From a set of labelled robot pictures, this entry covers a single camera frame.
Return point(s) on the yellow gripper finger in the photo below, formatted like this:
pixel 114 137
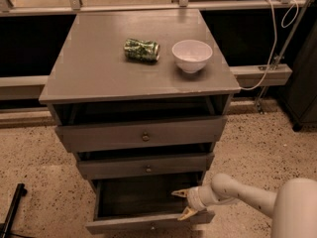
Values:
pixel 181 192
pixel 187 213

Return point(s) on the grey top drawer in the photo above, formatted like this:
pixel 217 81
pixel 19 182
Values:
pixel 140 134

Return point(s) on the black floor stand leg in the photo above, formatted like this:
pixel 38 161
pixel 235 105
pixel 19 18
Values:
pixel 5 229

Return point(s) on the grey wooden drawer cabinet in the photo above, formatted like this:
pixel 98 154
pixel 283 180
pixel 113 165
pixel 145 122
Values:
pixel 95 83

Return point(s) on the grey drawer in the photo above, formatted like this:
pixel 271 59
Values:
pixel 145 166
pixel 143 203
pixel 140 134

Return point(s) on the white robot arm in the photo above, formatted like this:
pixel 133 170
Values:
pixel 292 210

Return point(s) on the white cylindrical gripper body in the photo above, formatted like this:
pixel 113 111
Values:
pixel 194 198

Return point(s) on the crushed green soda can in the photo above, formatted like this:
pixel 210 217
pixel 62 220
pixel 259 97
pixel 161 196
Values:
pixel 141 50

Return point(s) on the grey railing beam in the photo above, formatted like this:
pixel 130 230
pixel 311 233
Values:
pixel 30 87

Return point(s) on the dark cabinet at right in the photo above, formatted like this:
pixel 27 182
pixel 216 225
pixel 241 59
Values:
pixel 299 96

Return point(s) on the grey bottom drawer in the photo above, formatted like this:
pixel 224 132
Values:
pixel 143 203

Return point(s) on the grey middle drawer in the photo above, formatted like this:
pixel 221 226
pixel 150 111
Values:
pixel 145 166

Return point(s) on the white ceramic bowl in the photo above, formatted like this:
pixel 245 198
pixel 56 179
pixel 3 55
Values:
pixel 191 55

